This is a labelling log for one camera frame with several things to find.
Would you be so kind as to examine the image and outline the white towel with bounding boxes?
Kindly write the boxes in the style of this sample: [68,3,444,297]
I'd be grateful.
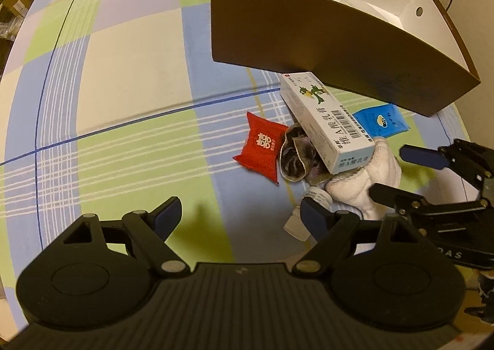
[325,137,402,220]

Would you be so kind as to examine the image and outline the dark patterned sock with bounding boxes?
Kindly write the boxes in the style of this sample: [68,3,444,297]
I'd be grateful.
[279,123,333,185]

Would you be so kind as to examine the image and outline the white ointment box with bird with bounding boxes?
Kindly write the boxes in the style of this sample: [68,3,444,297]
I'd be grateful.
[280,72,375,174]

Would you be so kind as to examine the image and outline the red wedding candy pouch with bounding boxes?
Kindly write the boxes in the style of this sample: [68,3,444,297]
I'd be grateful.
[234,112,288,185]

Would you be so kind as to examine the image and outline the small white bottle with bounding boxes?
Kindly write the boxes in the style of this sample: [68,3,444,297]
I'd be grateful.
[284,186,333,241]

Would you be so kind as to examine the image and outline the blue tissue packet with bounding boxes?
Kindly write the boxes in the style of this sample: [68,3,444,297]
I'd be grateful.
[353,103,409,139]

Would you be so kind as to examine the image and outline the plaid bed sheet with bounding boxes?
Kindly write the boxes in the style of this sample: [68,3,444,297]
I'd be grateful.
[0,0,480,335]

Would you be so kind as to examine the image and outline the brown cardboard storage box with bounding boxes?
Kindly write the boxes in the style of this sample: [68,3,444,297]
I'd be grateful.
[211,0,480,116]

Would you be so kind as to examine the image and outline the clear plastic container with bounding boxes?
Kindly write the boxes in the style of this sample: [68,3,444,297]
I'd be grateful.
[339,0,403,29]

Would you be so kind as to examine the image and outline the cardboard boxes pile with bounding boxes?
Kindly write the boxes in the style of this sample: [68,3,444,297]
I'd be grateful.
[1,0,33,42]

